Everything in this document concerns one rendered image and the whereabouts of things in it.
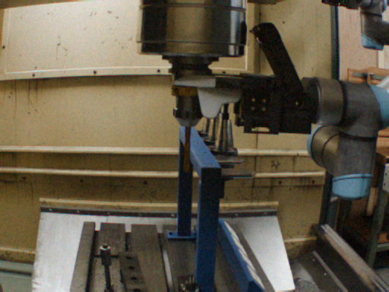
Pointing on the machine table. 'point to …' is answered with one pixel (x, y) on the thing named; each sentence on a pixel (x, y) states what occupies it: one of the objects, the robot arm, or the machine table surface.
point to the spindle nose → (192, 28)
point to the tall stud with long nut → (106, 265)
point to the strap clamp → (188, 283)
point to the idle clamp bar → (128, 271)
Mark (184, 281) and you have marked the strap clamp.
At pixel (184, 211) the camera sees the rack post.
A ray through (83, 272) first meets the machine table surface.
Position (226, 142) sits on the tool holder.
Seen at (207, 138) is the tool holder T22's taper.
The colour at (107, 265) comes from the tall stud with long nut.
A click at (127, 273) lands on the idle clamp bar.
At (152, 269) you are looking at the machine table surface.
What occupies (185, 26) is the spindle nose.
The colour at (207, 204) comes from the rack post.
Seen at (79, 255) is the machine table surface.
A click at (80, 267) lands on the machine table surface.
